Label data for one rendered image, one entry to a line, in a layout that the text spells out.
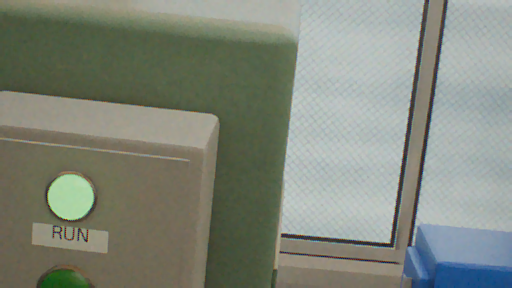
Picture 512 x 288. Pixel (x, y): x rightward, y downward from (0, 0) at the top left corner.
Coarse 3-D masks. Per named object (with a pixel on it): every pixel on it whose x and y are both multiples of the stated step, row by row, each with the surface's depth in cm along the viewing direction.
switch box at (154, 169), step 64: (0, 128) 37; (64, 128) 37; (128, 128) 38; (192, 128) 39; (0, 192) 37; (128, 192) 37; (192, 192) 37; (0, 256) 38; (64, 256) 38; (128, 256) 38; (192, 256) 38
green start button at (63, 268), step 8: (56, 264) 38; (64, 264) 38; (72, 264) 38; (48, 272) 38; (56, 272) 38; (64, 272) 38; (72, 272) 38; (80, 272) 38; (40, 280) 38; (48, 280) 38; (56, 280) 38; (64, 280) 37; (72, 280) 38; (80, 280) 38; (88, 280) 38
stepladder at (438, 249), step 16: (432, 224) 136; (416, 240) 136; (432, 240) 129; (448, 240) 130; (464, 240) 131; (480, 240) 132; (496, 240) 132; (416, 256) 132; (432, 256) 125; (448, 256) 124; (464, 256) 125; (480, 256) 125; (496, 256) 126; (416, 272) 127; (432, 272) 123; (448, 272) 122; (464, 272) 122; (480, 272) 122; (496, 272) 122
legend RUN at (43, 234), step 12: (36, 228) 38; (48, 228) 38; (60, 228) 38; (72, 228) 38; (36, 240) 38; (48, 240) 38; (60, 240) 38; (72, 240) 38; (84, 240) 38; (96, 240) 38
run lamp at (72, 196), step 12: (60, 180) 37; (72, 180) 37; (84, 180) 37; (48, 192) 37; (60, 192) 37; (72, 192) 37; (84, 192) 37; (96, 192) 37; (48, 204) 37; (60, 204) 37; (72, 204) 37; (84, 204) 37; (96, 204) 37; (60, 216) 37; (72, 216) 37; (84, 216) 37
